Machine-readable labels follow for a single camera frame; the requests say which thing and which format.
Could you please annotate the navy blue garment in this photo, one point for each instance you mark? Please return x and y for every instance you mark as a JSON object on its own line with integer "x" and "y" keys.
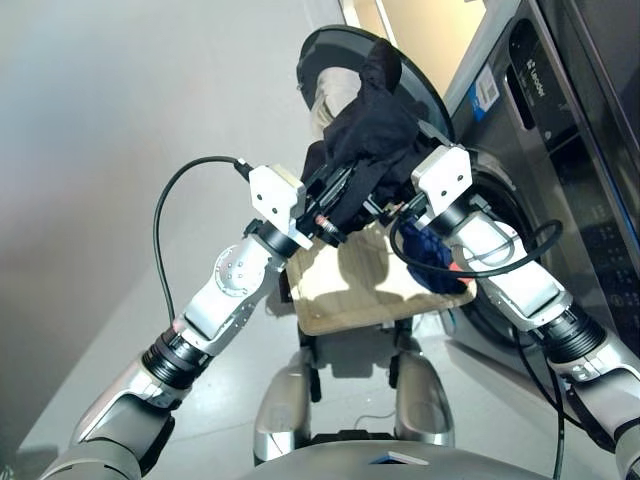
{"x": 430, "y": 255}

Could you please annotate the black garment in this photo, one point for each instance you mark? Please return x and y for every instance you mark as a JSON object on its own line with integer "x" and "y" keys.
{"x": 370, "y": 130}

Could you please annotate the orange-red garment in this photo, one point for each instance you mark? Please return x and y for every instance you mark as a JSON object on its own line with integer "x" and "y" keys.
{"x": 459, "y": 274}

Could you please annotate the pale woven basket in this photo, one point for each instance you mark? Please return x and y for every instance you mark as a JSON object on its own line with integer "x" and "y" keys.
{"x": 360, "y": 300}

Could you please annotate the grey washing machine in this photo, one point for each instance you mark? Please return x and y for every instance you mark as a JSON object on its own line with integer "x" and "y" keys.
{"x": 525, "y": 175}

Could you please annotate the small blue washer label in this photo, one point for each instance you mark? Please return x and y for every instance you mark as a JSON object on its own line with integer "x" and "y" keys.
{"x": 485, "y": 92}

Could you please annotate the brown wheeled stool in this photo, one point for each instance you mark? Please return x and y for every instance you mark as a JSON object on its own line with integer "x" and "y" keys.
{"x": 307, "y": 360}

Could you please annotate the silver robot leg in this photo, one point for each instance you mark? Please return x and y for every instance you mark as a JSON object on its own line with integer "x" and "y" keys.
{"x": 282, "y": 410}
{"x": 425, "y": 400}

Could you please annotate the dark stacked dryer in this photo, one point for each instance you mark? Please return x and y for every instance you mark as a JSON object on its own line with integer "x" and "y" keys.
{"x": 615, "y": 100}

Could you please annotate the silver robot torso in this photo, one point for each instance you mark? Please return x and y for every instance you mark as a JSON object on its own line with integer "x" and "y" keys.
{"x": 400, "y": 465}

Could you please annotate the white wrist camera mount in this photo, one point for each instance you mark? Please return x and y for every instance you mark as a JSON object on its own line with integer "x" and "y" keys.
{"x": 445, "y": 175}
{"x": 272, "y": 195}

